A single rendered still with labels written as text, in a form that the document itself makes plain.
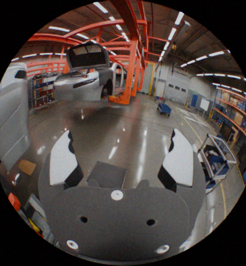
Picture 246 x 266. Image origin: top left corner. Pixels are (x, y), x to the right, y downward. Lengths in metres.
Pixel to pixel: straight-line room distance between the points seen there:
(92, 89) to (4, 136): 1.97
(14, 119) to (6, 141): 0.21
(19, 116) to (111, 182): 1.18
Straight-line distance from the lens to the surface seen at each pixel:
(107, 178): 1.10
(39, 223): 1.38
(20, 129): 1.04
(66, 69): 4.41
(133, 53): 3.15
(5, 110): 0.98
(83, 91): 2.20
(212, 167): 1.17
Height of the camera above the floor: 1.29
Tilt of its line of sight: 31 degrees down
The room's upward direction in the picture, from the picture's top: 8 degrees clockwise
